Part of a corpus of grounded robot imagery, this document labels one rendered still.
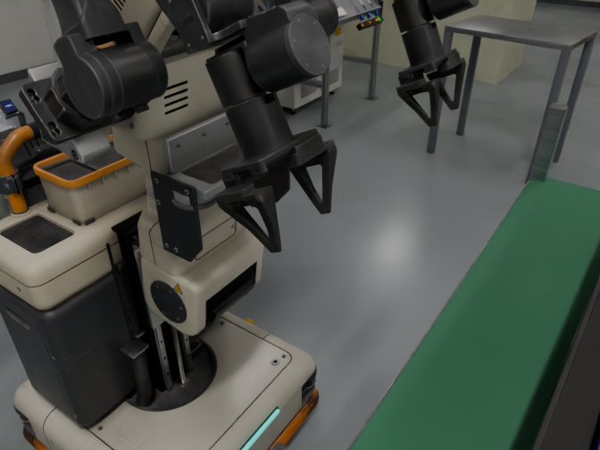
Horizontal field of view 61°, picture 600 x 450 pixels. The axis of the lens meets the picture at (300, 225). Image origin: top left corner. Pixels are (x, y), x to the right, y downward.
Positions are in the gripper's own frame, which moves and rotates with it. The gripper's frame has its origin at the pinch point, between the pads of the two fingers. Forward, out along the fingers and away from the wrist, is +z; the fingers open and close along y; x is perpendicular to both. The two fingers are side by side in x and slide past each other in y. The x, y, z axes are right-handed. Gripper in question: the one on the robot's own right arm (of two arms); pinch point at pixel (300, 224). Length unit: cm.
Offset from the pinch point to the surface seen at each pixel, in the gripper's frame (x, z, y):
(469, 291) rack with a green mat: -5.9, 21.7, 21.1
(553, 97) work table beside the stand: 40, 46, 255
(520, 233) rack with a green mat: -7.6, 22.5, 40.9
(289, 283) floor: 118, 66, 101
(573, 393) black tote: -20.7, 27.8, 9.3
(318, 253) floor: 120, 65, 127
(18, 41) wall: 444, -132, 203
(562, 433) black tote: -20.8, 27.8, 3.2
